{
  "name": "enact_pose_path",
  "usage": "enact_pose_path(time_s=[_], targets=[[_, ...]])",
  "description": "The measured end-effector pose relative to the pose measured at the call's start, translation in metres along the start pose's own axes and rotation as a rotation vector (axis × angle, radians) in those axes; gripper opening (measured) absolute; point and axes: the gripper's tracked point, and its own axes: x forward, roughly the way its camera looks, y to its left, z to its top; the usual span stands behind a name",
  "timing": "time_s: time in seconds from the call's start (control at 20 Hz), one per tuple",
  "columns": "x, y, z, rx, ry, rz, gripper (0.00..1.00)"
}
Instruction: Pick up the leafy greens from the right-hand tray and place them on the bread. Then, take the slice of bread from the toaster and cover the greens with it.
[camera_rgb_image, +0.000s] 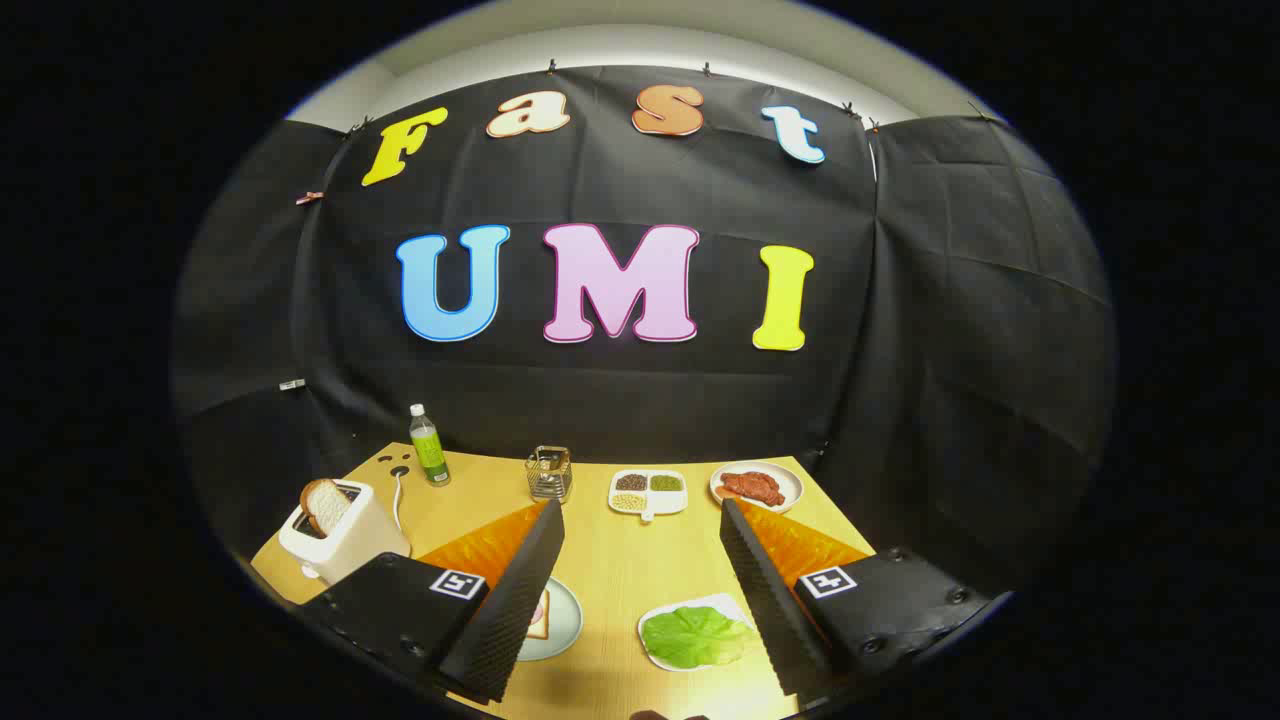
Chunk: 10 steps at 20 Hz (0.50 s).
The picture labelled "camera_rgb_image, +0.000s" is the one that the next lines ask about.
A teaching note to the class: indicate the red-brown meat piece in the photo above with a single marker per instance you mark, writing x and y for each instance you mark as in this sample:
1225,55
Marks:
752,487

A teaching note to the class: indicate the green label drink bottle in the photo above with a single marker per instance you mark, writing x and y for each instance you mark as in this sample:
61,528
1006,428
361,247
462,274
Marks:
430,455

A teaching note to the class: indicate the toasted bread slice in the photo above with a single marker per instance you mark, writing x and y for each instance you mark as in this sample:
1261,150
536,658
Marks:
325,505

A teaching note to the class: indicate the white toaster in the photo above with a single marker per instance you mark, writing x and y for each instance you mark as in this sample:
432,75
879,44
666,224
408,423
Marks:
365,535

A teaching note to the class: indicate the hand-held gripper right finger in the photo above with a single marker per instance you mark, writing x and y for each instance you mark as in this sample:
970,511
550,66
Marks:
770,610

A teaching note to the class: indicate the pile of yellow beans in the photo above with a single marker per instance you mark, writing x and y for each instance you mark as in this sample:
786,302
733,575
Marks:
628,502

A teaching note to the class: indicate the black backdrop cloth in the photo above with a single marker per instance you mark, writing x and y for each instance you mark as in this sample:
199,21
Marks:
600,400

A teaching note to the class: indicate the white divided dish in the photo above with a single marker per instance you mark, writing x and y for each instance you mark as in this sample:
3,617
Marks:
668,503

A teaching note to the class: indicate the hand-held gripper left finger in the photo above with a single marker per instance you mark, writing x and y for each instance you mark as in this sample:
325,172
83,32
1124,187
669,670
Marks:
520,610

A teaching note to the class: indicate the white round plate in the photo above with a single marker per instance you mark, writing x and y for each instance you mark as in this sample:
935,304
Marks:
790,480

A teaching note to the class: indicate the green lettuce leaf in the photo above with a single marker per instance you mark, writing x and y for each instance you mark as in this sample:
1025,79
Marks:
695,635

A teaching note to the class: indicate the pile of green beans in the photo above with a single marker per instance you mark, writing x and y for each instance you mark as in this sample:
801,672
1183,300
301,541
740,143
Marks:
666,483

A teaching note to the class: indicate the pale green round plate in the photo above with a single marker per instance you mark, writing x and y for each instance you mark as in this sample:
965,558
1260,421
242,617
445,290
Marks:
562,620

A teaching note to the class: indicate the pile of brown beans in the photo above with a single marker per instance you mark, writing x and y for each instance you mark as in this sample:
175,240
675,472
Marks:
631,482

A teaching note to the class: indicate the white bread slice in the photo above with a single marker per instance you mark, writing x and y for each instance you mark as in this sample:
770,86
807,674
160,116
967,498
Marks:
540,628

